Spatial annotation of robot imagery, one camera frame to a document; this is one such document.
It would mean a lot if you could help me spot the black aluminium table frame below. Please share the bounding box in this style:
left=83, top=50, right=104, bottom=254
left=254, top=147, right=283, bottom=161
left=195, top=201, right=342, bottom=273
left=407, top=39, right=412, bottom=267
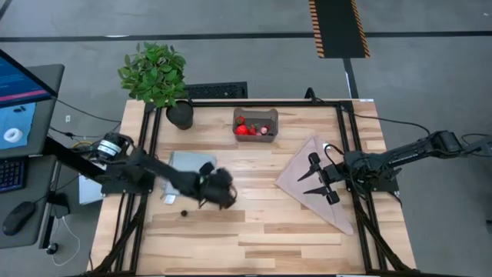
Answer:
left=90, top=98, right=422, bottom=277

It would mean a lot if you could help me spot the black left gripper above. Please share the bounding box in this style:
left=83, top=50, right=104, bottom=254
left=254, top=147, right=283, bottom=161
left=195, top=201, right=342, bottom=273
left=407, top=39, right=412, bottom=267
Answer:
left=198, top=161, right=238, bottom=211

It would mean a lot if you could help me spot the computer monitor with blue screen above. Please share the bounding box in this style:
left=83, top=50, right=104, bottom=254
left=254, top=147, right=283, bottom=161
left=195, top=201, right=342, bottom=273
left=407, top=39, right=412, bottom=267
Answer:
left=0, top=48, right=59, bottom=152

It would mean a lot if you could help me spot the thin white cable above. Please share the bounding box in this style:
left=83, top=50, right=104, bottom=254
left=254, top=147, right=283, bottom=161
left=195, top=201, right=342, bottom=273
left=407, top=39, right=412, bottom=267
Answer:
left=51, top=215, right=81, bottom=268

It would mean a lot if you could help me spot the grey-blue folded cloth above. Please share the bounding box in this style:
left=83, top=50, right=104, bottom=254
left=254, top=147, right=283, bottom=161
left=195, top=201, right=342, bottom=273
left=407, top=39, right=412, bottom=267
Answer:
left=161, top=150, right=218, bottom=198

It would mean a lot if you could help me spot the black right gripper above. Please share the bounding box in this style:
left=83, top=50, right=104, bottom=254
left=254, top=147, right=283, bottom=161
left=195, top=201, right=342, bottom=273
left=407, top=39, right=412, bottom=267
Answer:
left=297, top=152, right=349, bottom=205

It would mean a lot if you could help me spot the black computer mouse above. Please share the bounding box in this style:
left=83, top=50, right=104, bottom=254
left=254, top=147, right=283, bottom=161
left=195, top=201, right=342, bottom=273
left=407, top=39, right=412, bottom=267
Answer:
left=1, top=200, right=37, bottom=236

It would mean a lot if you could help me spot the black hazard-striped floor mat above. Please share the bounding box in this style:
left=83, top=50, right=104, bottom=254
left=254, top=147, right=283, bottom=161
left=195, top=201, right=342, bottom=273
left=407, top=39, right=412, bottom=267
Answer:
left=307, top=0, right=371, bottom=59

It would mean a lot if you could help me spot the white box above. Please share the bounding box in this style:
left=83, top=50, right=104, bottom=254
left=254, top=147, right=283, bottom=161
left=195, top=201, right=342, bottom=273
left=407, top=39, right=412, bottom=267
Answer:
left=78, top=173, right=105, bottom=205

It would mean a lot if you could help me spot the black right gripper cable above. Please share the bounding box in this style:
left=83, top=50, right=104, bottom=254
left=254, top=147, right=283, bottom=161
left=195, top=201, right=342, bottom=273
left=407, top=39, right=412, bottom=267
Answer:
left=324, top=143, right=347, bottom=166

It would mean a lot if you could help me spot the dark grey desk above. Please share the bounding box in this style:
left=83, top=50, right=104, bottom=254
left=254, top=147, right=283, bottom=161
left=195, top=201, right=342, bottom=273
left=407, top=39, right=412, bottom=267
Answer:
left=0, top=63, right=66, bottom=250

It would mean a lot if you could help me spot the grey plastic tupperware container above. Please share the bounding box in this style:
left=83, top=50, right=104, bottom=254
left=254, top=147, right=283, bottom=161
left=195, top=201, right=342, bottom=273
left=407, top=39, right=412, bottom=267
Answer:
left=232, top=107, right=279, bottom=143

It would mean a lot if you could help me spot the pale pink folded cloth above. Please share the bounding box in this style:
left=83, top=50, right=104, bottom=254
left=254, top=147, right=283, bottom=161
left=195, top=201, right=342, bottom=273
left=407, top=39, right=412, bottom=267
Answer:
left=274, top=134, right=355, bottom=236

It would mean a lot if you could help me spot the long black arm cable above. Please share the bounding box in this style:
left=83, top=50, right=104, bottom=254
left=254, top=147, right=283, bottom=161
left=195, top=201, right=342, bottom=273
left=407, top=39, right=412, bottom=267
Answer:
left=340, top=107, right=434, bottom=135

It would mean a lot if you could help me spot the thin black cable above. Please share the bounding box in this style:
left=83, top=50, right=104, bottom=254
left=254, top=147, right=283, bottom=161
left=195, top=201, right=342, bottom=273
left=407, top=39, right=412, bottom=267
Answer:
left=48, top=122, right=122, bottom=140
left=53, top=97, right=122, bottom=125

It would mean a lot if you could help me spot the black adapter box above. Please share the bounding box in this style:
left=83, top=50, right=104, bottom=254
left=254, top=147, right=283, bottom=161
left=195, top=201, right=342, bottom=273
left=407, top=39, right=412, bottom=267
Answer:
left=48, top=192, right=71, bottom=220

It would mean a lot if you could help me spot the black plant pot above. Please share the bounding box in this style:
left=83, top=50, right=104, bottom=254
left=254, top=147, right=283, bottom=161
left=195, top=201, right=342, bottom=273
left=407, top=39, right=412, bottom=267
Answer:
left=165, top=100, right=194, bottom=131

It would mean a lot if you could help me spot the green leafy artificial plant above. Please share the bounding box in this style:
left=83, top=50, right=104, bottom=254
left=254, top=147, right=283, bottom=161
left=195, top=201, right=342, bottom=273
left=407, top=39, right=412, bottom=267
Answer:
left=117, top=41, right=189, bottom=108

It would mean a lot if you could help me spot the black keyboard on table edge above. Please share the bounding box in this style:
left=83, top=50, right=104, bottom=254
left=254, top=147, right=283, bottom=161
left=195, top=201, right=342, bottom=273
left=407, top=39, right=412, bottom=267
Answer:
left=185, top=81, right=249, bottom=100

